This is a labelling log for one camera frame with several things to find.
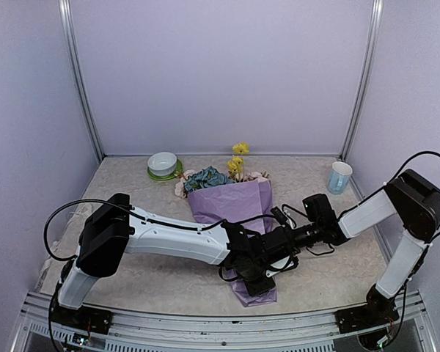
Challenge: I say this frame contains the purple wrapping paper sheet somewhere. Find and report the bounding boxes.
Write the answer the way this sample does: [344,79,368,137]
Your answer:
[188,180,277,307]

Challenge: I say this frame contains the yellow fake flower stem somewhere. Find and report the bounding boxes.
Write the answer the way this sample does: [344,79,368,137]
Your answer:
[227,142,250,183]

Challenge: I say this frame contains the blue fake flower bunch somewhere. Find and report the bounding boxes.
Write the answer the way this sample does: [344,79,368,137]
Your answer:
[183,166,235,194]

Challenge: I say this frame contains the pink fake rose bunch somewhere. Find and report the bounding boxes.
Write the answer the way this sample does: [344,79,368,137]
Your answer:
[175,169,197,199]

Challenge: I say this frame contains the clear printed cellophane wrap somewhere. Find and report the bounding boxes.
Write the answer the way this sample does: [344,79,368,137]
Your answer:
[34,203,98,295]

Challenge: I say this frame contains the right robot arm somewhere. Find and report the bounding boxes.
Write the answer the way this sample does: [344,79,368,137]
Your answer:
[280,165,440,326]

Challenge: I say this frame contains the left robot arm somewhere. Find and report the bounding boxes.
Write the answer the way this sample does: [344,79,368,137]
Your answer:
[56,193,275,326]

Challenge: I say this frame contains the light blue mug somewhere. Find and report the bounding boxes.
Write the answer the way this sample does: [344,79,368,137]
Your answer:
[327,161,353,194]

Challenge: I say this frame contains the green plate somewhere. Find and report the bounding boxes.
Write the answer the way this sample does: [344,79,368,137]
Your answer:
[147,159,183,181]

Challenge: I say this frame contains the white ceramic bowl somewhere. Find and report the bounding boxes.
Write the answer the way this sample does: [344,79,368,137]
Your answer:
[147,152,177,177]

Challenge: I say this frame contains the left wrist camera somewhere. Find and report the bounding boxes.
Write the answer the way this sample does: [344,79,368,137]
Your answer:
[265,256,298,277]

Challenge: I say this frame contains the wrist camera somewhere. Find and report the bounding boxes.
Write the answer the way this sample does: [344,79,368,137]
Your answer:
[265,256,298,277]
[271,207,295,228]

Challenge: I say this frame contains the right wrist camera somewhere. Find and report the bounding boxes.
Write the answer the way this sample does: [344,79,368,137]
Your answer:
[271,207,295,228]

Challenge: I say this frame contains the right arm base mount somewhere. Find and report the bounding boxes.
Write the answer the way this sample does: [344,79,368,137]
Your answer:
[335,306,400,334]

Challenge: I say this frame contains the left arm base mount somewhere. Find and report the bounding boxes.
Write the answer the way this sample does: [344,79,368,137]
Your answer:
[51,306,113,335]

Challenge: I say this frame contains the front aluminium rail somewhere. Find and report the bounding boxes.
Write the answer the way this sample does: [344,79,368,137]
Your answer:
[11,292,440,351]

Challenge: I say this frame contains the right aluminium frame post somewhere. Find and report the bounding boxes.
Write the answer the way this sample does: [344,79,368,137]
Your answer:
[340,0,384,161]

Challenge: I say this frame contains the aluminium frame post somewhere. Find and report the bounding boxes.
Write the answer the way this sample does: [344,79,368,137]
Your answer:
[58,0,106,164]
[340,0,384,161]

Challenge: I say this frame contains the left aluminium frame post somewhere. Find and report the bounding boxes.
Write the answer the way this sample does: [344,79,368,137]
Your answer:
[58,0,106,164]

